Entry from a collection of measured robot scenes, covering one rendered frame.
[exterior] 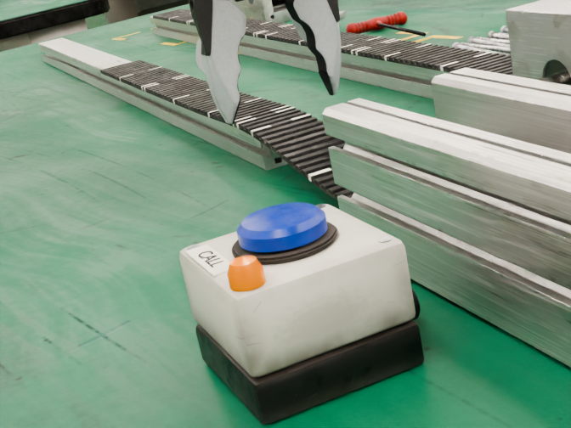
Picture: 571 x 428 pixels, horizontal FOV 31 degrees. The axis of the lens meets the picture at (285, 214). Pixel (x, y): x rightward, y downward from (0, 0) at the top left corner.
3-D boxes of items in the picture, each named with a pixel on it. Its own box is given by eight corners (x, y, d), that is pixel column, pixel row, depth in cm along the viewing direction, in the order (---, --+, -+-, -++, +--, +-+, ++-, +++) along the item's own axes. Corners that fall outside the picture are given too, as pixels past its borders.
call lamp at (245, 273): (224, 284, 42) (218, 257, 42) (257, 273, 43) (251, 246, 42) (237, 295, 41) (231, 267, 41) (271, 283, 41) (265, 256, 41)
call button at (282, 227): (231, 258, 47) (222, 217, 46) (308, 232, 48) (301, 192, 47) (263, 283, 43) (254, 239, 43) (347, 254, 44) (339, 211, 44)
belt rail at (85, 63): (42, 61, 165) (38, 43, 164) (67, 55, 166) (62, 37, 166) (265, 171, 79) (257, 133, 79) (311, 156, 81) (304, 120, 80)
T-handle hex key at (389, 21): (345, 36, 132) (342, 23, 131) (404, 22, 134) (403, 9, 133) (392, 50, 117) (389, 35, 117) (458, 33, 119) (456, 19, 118)
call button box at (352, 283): (201, 362, 50) (172, 242, 48) (375, 298, 53) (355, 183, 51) (262, 429, 42) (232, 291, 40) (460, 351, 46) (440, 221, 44)
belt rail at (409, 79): (154, 34, 171) (149, 16, 170) (176, 28, 173) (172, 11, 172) (471, 108, 86) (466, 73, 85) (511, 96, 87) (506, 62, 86)
